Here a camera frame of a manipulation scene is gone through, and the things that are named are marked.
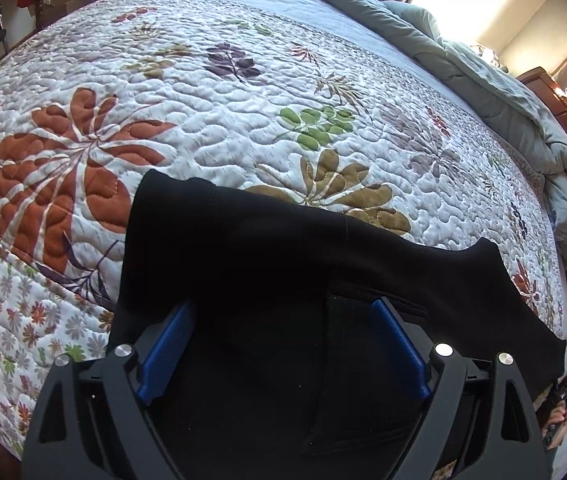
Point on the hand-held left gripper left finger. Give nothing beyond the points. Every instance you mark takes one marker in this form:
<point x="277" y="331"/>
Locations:
<point x="168" y="350"/>

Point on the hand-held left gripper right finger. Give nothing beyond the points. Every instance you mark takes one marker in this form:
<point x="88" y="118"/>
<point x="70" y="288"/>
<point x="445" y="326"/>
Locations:
<point x="398" y="350"/>

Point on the black pants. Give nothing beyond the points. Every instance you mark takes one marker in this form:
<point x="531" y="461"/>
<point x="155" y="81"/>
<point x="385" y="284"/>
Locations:
<point x="263" y="270"/>

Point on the person's right hand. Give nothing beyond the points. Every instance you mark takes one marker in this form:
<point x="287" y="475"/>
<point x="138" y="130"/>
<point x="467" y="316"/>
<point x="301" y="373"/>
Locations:
<point x="558" y="417"/>

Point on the floral quilted bedspread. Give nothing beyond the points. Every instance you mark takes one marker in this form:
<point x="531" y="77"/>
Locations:
<point x="203" y="110"/>

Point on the grey-green comforter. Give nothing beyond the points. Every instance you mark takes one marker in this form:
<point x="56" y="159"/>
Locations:
<point x="463" y="55"/>

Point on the bright window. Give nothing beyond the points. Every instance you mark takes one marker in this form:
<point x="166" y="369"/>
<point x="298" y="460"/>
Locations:
<point x="488" y="5"/>

